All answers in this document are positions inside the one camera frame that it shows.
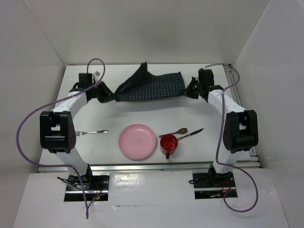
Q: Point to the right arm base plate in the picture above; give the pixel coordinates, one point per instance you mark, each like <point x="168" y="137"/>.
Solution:
<point x="206" y="187"/>

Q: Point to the pink plate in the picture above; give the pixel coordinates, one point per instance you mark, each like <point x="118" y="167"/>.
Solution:
<point x="137" y="142"/>

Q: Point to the aluminium front rail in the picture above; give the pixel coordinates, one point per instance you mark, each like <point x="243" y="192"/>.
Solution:
<point x="151" y="167"/>

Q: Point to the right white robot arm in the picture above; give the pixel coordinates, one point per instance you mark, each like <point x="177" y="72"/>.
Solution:
<point x="217" y="169"/>

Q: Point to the wooden spoon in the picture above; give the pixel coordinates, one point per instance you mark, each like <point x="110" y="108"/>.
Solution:
<point x="180" y="131"/>

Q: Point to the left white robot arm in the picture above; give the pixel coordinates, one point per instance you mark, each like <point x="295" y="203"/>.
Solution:
<point x="57" y="131"/>

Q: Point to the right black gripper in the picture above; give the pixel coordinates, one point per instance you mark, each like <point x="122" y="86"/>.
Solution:
<point x="188" y="92"/>

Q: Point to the steel knife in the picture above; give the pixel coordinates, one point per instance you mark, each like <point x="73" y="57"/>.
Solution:
<point x="190" y="134"/>

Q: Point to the dark checked cloth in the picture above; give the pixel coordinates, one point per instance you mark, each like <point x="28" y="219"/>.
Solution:
<point x="144" y="86"/>

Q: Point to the red mug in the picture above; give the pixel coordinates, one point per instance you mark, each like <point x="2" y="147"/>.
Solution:
<point x="168" y="145"/>

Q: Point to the steel fork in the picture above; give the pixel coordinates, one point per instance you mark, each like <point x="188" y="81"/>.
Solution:
<point x="82" y="133"/>

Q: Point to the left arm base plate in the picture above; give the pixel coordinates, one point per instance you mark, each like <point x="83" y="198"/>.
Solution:
<point x="97" y="190"/>

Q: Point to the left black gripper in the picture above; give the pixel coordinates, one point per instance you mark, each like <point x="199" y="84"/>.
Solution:
<point x="108" y="95"/>

